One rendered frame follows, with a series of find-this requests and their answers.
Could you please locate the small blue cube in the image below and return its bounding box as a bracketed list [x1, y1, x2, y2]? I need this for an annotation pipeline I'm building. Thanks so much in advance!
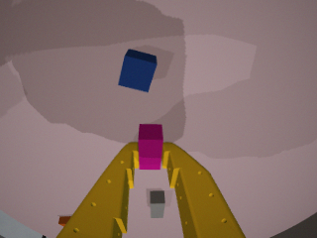
[118, 49, 158, 92]

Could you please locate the orange rod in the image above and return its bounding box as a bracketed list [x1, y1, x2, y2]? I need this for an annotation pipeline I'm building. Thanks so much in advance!
[58, 216, 71, 227]

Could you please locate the magenta rod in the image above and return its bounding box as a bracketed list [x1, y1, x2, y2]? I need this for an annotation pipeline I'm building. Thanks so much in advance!
[139, 124, 163, 170]

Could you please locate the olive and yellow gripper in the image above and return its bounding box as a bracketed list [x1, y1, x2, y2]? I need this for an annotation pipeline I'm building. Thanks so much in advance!
[56, 142, 246, 238]

